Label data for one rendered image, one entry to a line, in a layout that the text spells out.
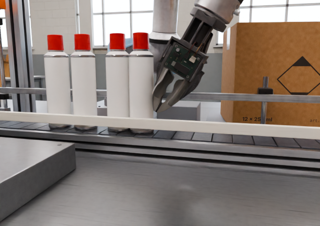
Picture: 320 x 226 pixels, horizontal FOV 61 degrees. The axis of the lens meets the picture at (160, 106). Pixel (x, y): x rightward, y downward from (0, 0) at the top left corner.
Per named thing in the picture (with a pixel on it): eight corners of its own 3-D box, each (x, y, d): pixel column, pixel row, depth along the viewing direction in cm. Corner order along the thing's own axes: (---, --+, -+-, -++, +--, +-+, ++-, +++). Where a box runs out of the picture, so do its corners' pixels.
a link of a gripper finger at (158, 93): (136, 107, 53) (159, 65, 50) (145, 103, 58) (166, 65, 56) (150, 115, 52) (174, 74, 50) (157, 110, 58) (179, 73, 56)
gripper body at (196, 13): (154, 63, 49) (188, 1, 46) (164, 63, 57) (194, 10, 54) (190, 86, 48) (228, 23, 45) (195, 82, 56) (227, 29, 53)
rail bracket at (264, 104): (257, 156, 57) (262, 77, 55) (254, 146, 64) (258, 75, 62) (274, 157, 57) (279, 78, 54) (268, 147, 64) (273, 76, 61)
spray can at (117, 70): (103, 131, 58) (100, 32, 55) (113, 125, 63) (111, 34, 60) (126, 132, 57) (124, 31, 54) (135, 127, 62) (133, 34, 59)
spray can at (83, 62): (69, 129, 60) (64, 33, 56) (81, 124, 65) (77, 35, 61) (91, 131, 59) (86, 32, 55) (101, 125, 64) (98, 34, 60)
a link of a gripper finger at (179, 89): (150, 115, 52) (174, 74, 50) (157, 110, 58) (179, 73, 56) (163, 124, 52) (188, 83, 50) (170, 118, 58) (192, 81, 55)
